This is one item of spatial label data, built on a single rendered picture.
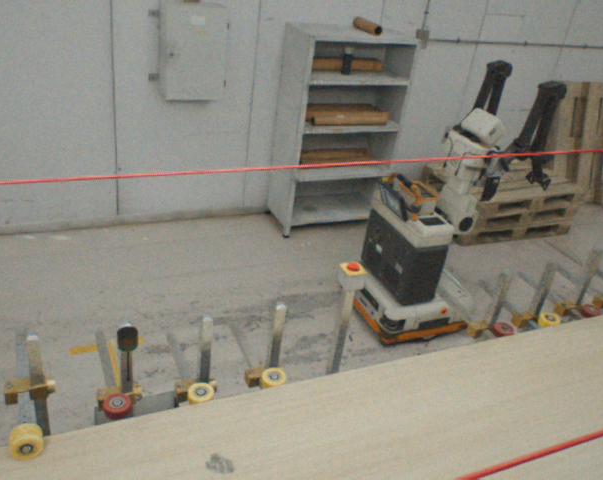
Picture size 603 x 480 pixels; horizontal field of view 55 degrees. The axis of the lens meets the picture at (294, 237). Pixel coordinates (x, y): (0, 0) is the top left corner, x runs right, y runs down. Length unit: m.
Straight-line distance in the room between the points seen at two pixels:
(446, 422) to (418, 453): 0.18
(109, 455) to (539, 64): 5.15
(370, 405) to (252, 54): 3.04
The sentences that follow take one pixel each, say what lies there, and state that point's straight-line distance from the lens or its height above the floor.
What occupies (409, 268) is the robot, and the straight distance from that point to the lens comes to 3.40.
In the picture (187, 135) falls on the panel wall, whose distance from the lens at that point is 4.46.
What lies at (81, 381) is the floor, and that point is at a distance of 3.30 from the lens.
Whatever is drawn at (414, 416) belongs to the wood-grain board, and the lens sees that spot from 1.98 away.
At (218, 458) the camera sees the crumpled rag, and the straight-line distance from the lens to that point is 1.73.
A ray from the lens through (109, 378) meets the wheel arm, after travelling 2.04.
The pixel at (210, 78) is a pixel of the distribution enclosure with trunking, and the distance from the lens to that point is 4.12.
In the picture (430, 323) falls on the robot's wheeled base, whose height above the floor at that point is 0.16.
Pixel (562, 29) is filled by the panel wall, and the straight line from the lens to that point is 6.08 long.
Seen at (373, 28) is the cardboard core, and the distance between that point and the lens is 4.38.
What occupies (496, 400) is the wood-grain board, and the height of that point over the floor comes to 0.90.
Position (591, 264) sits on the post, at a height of 1.07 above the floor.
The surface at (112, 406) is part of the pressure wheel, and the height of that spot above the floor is 0.91.
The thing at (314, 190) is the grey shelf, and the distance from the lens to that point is 5.04.
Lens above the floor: 2.25
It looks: 29 degrees down
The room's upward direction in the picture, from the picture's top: 8 degrees clockwise
